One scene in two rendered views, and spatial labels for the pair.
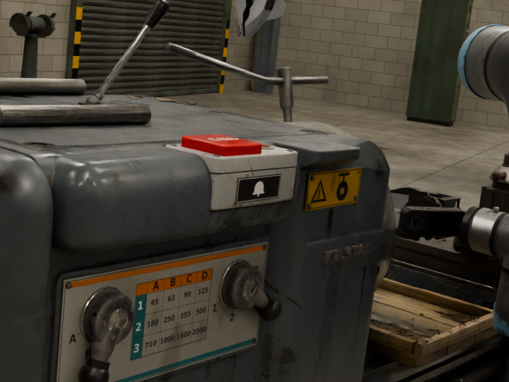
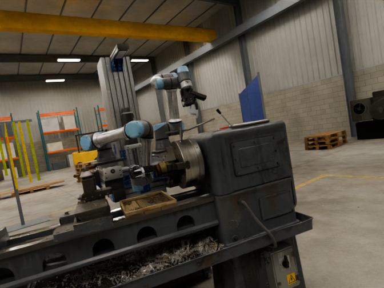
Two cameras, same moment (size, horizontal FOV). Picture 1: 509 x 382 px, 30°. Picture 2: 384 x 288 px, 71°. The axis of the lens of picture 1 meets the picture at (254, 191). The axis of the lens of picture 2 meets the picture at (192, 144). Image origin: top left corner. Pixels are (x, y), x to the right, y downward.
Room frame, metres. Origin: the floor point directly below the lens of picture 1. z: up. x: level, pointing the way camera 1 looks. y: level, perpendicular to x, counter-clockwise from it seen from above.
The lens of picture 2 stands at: (2.92, 0.93, 1.29)
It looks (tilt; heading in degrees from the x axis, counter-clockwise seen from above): 3 degrees down; 212
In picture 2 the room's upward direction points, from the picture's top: 10 degrees counter-clockwise
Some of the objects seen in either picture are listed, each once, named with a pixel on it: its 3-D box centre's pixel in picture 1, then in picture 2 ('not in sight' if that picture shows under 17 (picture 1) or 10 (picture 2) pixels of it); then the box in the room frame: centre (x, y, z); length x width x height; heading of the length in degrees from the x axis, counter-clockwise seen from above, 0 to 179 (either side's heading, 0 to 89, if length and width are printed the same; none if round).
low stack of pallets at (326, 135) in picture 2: not in sight; (325, 140); (-6.85, -0.05, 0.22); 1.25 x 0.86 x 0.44; 159
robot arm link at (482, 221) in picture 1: (487, 229); not in sight; (1.57, -0.40, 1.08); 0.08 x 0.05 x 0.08; 142
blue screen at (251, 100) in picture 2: not in sight; (252, 123); (-5.24, -1.85, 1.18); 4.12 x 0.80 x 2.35; 28
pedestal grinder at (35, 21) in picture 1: (29, 66); not in sight; (9.91, 2.47, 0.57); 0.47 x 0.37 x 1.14; 156
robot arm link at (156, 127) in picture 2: not in sight; (161, 130); (1.02, -0.54, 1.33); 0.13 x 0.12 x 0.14; 136
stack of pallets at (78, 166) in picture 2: not in sight; (95, 170); (-4.05, -8.06, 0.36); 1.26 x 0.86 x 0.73; 168
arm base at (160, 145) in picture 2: not in sight; (163, 143); (1.03, -0.54, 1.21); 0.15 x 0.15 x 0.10
